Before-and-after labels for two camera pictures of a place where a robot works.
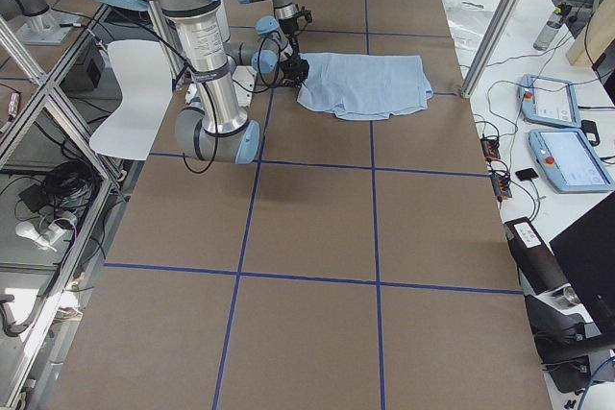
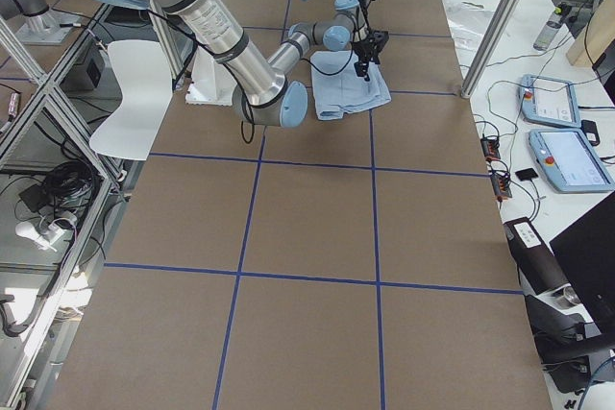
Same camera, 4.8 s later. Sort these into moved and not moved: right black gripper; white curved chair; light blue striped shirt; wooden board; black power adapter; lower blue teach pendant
Moved: right black gripper; light blue striped shirt
Not moved: black power adapter; lower blue teach pendant; white curved chair; wooden board
